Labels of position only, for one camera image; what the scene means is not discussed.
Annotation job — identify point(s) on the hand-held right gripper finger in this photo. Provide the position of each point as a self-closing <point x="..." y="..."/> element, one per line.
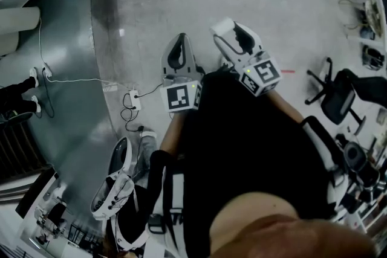
<point x="227" y="49"/>
<point x="252" y="37"/>

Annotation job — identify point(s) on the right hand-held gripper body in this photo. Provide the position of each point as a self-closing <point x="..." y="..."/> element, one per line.
<point x="263" y="74"/>

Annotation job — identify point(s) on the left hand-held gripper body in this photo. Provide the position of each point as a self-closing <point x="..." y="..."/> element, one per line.
<point x="178" y="96"/>

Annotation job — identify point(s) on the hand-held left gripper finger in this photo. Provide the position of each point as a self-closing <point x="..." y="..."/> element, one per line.
<point x="190" y="62"/>
<point x="165" y="62"/>

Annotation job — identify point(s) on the small white item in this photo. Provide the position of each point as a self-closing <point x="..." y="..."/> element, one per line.
<point x="223" y="27"/>

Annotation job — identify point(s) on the person's right forearm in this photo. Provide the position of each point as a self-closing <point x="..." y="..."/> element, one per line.
<point x="285" y="105"/>

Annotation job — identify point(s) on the person's left forearm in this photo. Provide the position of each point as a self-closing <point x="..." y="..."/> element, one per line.
<point x="173" y="133"/>

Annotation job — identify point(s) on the white power strip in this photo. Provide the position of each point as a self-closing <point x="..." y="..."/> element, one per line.
<point x="135" y="99"/>
<point x="47" y="70"/>

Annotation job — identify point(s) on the person's black shirt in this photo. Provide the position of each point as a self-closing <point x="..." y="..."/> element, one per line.
<point x="248" y="145"/>

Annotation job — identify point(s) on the black office chair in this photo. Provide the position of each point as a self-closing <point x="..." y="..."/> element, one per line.
<point x="338" y="99"/>

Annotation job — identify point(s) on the white headset device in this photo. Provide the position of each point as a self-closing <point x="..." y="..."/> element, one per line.
<point x="116" y="181"/>

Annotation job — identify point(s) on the white cluttered table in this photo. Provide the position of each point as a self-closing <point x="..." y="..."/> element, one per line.
<point x="372" y="6"/>

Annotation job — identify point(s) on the beige round column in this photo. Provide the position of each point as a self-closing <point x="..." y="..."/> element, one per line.
<point x="15" y="27"/>

